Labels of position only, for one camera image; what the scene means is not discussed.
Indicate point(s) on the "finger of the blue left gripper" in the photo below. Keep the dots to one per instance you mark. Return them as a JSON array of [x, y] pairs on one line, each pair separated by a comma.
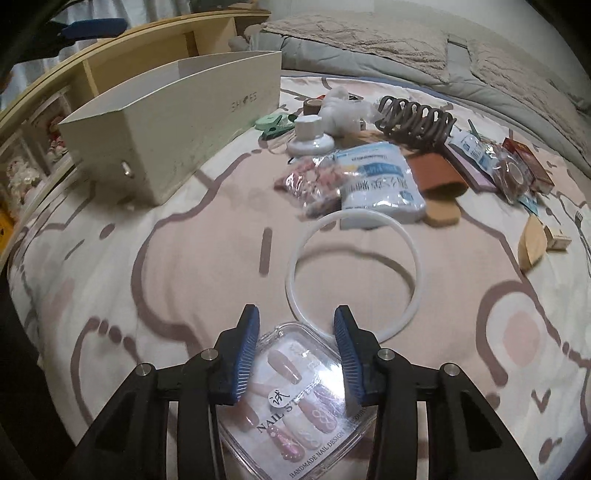
[[93, 29]]

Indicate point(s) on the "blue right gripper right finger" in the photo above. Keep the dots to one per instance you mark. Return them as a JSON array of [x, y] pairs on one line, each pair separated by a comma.
[[358, 349]]

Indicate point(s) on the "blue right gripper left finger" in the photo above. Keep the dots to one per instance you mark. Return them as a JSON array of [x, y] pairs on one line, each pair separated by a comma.
[[236, 350]]

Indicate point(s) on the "clear nail tips case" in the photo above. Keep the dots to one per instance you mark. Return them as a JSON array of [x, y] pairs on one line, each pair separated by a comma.
[[295, 419]]

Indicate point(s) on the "leaf-shaped wooden piece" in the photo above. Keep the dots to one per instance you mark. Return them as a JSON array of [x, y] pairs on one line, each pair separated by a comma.
[[532, 244]]

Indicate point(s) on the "small beige cardboard box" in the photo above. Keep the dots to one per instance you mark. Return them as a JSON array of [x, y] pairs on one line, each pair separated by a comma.
[[556, 239]]

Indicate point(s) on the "white shoe box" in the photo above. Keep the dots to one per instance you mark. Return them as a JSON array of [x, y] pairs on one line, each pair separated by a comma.
[[147, 135]]

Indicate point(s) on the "wooden bedside shelf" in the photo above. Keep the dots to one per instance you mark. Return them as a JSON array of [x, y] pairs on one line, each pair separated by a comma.
[[30, 125]]

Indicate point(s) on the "pink beads plastic bag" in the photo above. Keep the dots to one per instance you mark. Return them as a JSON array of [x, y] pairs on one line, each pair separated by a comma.
[[315, 185]]

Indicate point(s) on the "white blue medicine bag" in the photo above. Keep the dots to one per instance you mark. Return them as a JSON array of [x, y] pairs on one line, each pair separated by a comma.
[[379, 178]]

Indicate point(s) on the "brown leather sleeve wooden board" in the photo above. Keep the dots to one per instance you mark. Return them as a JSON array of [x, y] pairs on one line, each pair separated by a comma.
[[440, 184]]

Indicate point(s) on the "green clothes peg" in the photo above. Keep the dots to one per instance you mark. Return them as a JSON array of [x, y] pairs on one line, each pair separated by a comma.
[[275, 125]]

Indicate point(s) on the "purple notepad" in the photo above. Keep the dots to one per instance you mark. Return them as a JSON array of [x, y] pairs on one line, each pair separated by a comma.
[[476, 180]]

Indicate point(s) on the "white knob bottle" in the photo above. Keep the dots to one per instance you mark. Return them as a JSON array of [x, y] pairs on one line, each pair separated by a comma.
[[310, 138]]

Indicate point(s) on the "brown tape roll in bag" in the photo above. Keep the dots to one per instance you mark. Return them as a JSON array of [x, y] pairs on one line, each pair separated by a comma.
[[510, 174]]

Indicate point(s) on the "brown hair claw clip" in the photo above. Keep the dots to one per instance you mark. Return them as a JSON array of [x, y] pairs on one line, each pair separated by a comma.
[[414, 125]]

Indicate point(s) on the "grey quilted duvet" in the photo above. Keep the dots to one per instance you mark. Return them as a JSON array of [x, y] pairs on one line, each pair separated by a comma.
[[497, 78]]

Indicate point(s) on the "red cardboard box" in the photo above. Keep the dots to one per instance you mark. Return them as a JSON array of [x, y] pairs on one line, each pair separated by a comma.
[[539, 180]]

